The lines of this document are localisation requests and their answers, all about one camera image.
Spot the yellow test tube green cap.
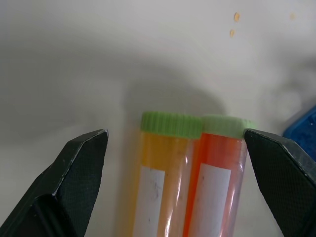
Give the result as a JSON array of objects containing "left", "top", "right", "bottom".
[{"left": 132, "top": 111, "right": 203, "bottom": 237}]

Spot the blue test tube rack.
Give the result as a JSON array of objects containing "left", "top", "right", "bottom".
[{"left": 282, "top": 105, "right": 316, "bottom": 157}]

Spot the red test tube green cap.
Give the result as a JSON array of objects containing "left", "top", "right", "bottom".
[{"left": 182, "top": 115, "right": 257, "bottom": 237}]

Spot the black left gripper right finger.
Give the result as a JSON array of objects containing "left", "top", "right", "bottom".
[{"left": 242, "top": 128, "right": 316, "bottom": 237}]

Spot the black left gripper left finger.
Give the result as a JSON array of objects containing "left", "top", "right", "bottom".
[{"left": 0, "top": 128, "right": 109, "bottom": 237}]

